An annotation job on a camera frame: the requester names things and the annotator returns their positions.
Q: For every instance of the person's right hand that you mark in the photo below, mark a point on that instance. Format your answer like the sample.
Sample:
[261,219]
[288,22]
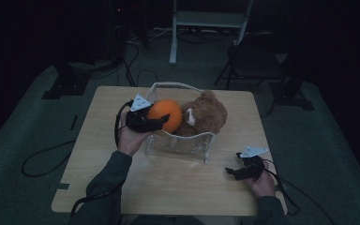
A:
[267,186]

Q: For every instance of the person's left hand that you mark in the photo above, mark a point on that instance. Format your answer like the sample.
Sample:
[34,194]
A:
[129,140]

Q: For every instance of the clear plastic bag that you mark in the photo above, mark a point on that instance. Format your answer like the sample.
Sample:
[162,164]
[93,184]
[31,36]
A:
[181,150]

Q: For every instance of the small black floor strip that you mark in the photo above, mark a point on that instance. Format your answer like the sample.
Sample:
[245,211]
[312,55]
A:
[73,122]

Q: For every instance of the brown teddy bear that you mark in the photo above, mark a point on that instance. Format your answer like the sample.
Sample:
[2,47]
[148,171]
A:
[209,115]

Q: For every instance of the orange plush toy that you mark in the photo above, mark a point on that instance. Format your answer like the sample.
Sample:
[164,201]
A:
[168,109]

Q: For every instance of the black stand base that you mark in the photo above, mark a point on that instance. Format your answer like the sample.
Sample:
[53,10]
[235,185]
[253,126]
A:
[65,84]
[290,93]

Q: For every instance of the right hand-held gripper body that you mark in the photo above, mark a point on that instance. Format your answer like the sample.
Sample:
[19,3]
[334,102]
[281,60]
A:
[253,165]

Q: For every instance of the black folding chair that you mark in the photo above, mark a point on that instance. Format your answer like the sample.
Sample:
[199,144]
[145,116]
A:
[253,62]

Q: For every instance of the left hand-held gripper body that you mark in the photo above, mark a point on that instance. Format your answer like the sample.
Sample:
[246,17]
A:
[139,120]

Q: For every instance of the white metal stand frame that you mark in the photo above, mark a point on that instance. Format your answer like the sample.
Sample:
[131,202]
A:
[206,18]

